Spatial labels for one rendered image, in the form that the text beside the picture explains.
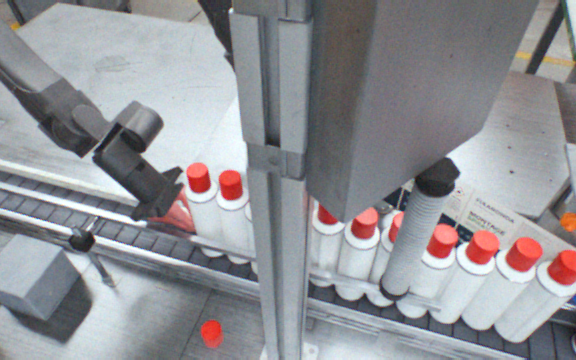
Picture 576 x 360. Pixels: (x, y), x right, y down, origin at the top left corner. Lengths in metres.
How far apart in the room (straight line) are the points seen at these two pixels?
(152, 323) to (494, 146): 0.81
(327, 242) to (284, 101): 0.39
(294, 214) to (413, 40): 0.17
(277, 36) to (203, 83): 1.01
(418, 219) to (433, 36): 0.19
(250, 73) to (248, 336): 0.57
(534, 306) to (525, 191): 0.36
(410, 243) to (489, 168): 0.60
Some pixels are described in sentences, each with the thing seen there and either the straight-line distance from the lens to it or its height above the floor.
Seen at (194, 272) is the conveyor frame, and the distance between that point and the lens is 0.77.
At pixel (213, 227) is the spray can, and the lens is 0.70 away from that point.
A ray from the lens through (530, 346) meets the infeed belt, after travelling 0.79.
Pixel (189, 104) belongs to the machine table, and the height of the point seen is 0.83.
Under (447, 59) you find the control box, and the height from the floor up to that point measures 1.40.
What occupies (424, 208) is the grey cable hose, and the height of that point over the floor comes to 1.25.
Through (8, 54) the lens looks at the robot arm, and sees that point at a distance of 0.69.
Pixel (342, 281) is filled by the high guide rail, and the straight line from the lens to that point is 0.65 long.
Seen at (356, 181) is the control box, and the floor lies 1.33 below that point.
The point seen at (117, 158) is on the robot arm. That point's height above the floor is 1.09.
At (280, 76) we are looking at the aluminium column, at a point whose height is 1.39.
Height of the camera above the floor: 1.53
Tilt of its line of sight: 48 degrees down
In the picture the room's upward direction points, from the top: straight up
